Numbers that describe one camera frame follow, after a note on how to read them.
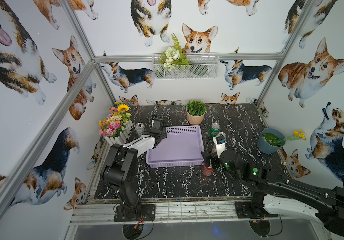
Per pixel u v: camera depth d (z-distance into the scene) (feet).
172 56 2.60
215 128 3.12
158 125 2.47
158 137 2.39
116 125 2.88
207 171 2.66
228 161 1.74
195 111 3.30
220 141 2.06
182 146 3.86
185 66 2.76
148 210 2.47
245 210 2.41
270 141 3.02
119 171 1.56
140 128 3.03
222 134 2.88
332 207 1.35
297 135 2.68
